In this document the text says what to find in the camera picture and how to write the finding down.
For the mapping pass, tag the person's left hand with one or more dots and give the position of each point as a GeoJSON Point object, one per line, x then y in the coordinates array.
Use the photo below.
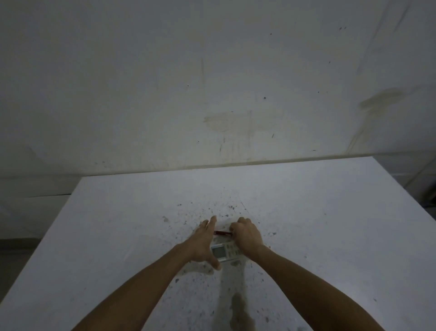
{"type": "Point", "coordinates": [201, 245]}

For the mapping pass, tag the person's left thumb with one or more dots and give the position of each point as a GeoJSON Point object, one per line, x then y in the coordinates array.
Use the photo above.
{"type": "Point", "coordinates": [214, 262]}

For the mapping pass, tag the person's right forearm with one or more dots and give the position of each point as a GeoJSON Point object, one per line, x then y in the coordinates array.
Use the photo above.
{"type": "Point", "coordinates": [316, 293]}

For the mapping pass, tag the person's right fingers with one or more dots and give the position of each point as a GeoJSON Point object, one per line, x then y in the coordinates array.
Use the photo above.
{"type": "Point", "coordinates": [238, 225]}

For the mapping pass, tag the red screwdriver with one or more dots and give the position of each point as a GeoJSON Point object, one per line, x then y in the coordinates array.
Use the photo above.
{"type": "Point", "coordinates": [223, 233]}

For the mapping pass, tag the white remote control with screen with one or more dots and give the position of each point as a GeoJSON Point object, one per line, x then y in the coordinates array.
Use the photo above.
{"type": "Point", "coordinates": [224, 251]}

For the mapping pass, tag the person's left forearm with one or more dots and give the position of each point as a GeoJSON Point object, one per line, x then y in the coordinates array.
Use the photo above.
{"type": "Point", "coordinates": [136, 293]}

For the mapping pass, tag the person's right hand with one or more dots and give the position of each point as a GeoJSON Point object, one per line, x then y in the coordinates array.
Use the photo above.
{"type": "Point", "coordinates": [250, 238]}

